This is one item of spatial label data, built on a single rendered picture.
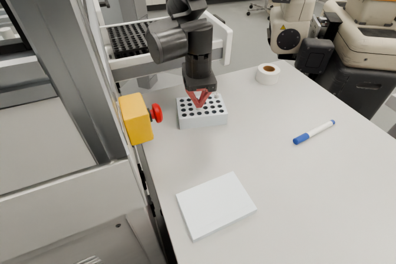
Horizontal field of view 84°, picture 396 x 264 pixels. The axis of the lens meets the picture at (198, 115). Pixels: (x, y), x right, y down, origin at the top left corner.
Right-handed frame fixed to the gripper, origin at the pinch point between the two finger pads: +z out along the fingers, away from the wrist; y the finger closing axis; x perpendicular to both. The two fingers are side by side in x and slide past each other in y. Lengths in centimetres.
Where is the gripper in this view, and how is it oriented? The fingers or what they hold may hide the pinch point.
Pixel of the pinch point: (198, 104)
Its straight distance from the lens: 55.2
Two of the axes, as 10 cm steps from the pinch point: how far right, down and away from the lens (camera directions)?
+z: 0.1, 7.4, 6.7
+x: 9.9, -1.2, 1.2
